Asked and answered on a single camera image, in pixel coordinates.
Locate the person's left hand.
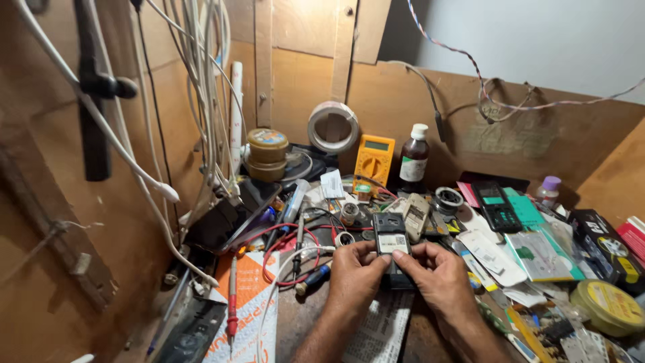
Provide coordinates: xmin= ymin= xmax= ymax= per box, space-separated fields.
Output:
xmin=327 ymin=240 xmax=392 ymax=313

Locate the person's right hand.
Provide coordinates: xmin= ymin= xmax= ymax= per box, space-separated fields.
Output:
xmin=391 ymin=242 xmax=481 ymax=323

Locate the black open-back mobile phone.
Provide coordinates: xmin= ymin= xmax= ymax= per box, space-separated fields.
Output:
xmin=373 ymin=212 xmax=415 ymax=290

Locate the white sticker packet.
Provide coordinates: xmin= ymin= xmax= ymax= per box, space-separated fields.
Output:
xmin=457 ymin=230 xmax=528 ymax=288

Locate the folded newspaper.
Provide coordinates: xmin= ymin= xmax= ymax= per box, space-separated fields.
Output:
xmin=342 ymin=290 xmax=415 ymax=363

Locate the black probe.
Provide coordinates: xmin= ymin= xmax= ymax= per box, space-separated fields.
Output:
xmin=293 ymin=212 xmax=306 ymax=283

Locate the beige phone housing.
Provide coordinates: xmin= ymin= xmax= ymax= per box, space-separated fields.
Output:
xmin=402 ymin=194 xmax=430 ymax=244

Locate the black keypad phone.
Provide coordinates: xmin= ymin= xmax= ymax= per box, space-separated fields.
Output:
xmin=472 ymin=182 xmax=524 ymax=234

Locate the clear plastic packet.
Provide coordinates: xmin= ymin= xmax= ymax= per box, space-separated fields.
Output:
xmin=505 ymin=224 xmax=586 ymax=283

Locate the teal packet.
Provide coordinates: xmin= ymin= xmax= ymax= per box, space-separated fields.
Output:
xmin=504 ymin=188 xmax=547 ymax=229

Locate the orange and white plastic bag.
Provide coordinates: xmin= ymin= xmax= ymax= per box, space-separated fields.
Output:
xmin=203 ymin=250 xmax=281 ymax=363

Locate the yellow digital multimeter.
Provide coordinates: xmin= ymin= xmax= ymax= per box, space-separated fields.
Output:
xmin=352 ymin=134 xmax=396 ymax=198

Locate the brown bottle with white cap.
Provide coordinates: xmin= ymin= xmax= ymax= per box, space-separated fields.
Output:
xmin=399 ymin=123 xmax=430 ymax=193

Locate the red multimeter probe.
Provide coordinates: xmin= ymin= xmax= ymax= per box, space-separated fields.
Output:
xmin=226 ymin=255 xmax=240 ymax=354

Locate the small bottle with purple cap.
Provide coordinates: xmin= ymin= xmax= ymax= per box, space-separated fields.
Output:
xmin=535 ymin=175 xmax=562 ymax=208

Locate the roll of white tape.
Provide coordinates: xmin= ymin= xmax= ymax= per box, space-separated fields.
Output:
xmin=307 ymin=101 xmax=359 ymax=154

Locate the stack of round flux tins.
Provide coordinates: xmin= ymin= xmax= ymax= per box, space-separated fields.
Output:
xmin=245 ymin=128 xmax=290 ymax=183

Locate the black printed carton box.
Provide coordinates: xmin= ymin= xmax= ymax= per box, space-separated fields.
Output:
xmin=568 ymin=209 xmax=645 ymax=290

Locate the black flat device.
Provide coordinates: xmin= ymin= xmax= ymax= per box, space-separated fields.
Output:
xmin=151 ymin=296 xmax=228 ymax=363

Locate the round yellow tin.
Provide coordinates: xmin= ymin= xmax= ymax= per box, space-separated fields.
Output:
xmin=570 ymin=279 xmax=645 ymax=337

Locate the red box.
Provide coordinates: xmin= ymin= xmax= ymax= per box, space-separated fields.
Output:
xmin=616 ymin=216 xmax=645 ymax=270

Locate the white plastic tube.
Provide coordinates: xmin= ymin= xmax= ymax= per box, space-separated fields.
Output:
xmin=229 ymin=62 xmax=244 ymax=177

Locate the black hanging tool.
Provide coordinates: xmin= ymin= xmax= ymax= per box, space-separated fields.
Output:
xmin=74 ymin=0 xmax=138 ymax=182

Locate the blue handled screwdriver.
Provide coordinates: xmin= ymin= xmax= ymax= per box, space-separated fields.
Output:
xmin=295 ymin=264 xmax=333 ymax=296

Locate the red wire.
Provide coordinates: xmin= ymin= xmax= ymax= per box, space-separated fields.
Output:
xmin=237 ymin=223 xmax=374 ymax=287

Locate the solder wire spool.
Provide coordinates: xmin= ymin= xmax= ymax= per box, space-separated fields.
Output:
xmin=434 ymin=187 xmax=464 ymax=215

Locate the black hanging cable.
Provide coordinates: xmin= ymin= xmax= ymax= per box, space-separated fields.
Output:
xmin=387 ymin=60 xmax=447 ymax=143

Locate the twisted multicolour wire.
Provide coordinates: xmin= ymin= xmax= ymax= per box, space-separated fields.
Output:
xmin=406 ymin=0 xmax=645 ymax=113

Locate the bundle of white cables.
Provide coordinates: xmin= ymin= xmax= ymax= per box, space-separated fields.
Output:
xmin=12 ymin=0 xmax=249 ymax=288

